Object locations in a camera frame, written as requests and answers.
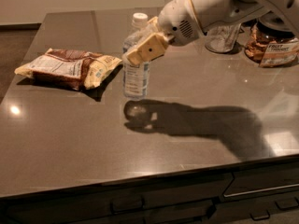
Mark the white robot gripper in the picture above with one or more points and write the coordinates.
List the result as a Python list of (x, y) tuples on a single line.
[(177, 21)]

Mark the clear blue-labelled plastic water bottle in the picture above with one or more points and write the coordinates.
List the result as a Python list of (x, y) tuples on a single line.
[(135, 71)]

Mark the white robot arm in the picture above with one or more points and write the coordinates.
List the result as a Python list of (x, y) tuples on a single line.
[(214, 13)]

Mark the brown chip bag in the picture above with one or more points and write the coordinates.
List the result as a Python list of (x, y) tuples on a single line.
[(74, 69)]

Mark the brown snack bag with label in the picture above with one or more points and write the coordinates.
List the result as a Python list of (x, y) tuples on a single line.
[(269, 48)]

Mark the dark cabinet drawer left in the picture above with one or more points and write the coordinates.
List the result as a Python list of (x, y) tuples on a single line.
[(179, 199)]

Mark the dark cabinet drawer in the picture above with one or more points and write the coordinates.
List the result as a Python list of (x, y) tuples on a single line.
[(260, 193), (179, 199)]

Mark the dark cabinet drawer right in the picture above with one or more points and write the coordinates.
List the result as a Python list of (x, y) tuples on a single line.
[(260, 193)]

